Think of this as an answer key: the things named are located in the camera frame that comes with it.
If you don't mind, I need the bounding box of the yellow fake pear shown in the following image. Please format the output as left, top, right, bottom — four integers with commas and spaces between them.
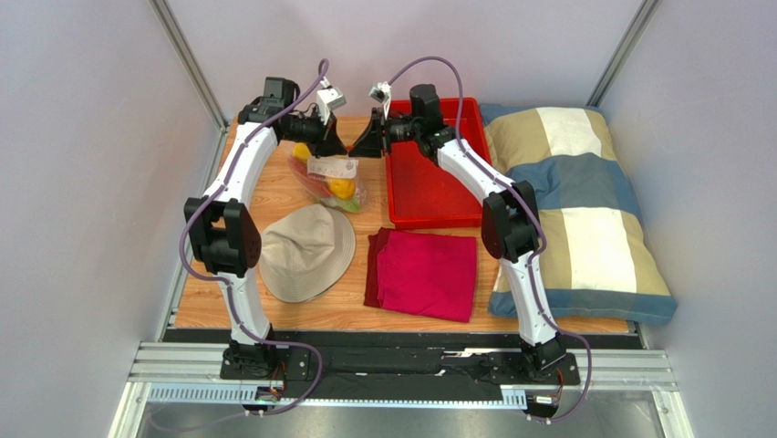
326, 178, 357, 200

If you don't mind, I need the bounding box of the yellow fake pepper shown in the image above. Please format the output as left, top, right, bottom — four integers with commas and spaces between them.
292, 142, 312, 163

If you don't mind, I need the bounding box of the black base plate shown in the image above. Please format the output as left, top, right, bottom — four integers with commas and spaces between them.
219, 346, 584, 402

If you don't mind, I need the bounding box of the beige bucket hat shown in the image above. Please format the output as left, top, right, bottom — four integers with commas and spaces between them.
258, 204, 356, 303

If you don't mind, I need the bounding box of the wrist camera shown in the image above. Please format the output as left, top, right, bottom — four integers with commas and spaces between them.
369, 81, 392, 119
316, 77, 347, 126

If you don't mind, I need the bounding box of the red plastic tray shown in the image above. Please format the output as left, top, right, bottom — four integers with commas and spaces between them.
385, 97, 492, 230

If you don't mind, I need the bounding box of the aluminium frame rail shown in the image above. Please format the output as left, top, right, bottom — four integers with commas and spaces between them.
129, 342, 678, 410

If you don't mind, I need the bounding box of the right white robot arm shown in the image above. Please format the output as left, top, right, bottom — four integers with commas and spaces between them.
349, 82, 566, 382

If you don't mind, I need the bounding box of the magenta folded cloth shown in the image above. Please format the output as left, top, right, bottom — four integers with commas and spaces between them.
363, 228, 478, 323

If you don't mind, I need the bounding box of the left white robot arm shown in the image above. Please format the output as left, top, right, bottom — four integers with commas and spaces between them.
181, 76, 346, 380

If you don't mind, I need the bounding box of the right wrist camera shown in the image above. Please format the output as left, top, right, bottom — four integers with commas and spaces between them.
369, 81, 392, 119

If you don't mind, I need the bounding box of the clear zip top bag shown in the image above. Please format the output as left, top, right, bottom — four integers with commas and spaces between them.
287, 142, 367, 214

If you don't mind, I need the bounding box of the plaid pillow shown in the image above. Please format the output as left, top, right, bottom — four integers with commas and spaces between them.
480, 104, 678, 326

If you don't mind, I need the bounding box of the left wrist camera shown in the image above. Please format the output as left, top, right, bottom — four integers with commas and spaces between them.
316, 77, 347, 126

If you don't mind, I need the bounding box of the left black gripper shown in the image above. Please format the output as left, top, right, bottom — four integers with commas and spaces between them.
283, 106, 348, 160

